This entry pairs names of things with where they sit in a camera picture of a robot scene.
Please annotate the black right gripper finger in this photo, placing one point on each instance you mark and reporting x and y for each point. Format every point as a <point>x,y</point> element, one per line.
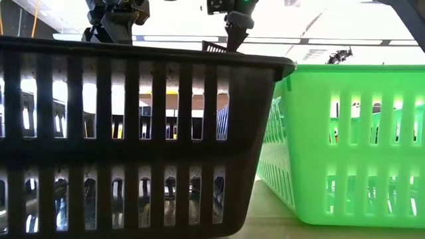
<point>236,38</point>

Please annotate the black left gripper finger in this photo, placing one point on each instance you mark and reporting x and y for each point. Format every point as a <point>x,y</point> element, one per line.
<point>92,36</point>
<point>118,30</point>

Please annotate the large black slotted plastic basket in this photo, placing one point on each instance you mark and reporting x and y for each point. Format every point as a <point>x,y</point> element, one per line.
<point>252,116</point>

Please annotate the green slotted plastic basket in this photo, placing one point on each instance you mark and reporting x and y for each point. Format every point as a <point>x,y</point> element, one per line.
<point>308,132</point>

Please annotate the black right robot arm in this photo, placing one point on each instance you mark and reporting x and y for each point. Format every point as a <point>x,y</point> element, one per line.
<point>411,16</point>

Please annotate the long ceiling light bar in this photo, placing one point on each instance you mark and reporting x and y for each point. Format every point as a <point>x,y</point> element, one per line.
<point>166,38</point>

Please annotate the black ceiling camera cluster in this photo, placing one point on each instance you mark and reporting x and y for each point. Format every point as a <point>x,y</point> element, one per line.
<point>338,56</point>

